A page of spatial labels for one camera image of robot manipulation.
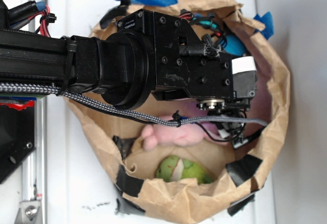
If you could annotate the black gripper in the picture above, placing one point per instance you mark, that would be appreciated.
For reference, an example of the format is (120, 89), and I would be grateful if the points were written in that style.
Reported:
(165, 58)

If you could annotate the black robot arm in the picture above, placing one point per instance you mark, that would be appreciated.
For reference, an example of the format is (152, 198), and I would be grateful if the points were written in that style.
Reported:
(75, 64)

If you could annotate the pink plush bunny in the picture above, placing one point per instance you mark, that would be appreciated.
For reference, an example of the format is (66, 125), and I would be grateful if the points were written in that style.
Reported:
(185, 135)

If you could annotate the blue textured ball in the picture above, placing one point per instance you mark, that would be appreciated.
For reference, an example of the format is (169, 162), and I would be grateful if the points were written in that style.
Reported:
(235, 46)

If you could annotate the brown paper bag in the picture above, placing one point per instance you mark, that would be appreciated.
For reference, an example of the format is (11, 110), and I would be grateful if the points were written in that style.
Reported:
(237, 174)

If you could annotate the green plush toy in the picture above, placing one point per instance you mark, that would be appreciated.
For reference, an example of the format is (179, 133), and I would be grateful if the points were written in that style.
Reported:
(174, 168)

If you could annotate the blue tape strip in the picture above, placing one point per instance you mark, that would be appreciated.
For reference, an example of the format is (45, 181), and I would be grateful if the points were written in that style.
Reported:
(267, 20)

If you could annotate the aluminium rail with bracket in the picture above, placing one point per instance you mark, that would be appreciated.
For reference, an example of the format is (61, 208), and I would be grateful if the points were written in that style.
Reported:
(33, 205)

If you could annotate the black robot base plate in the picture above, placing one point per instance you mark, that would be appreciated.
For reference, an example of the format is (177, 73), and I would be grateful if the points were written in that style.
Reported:
(17, 137)

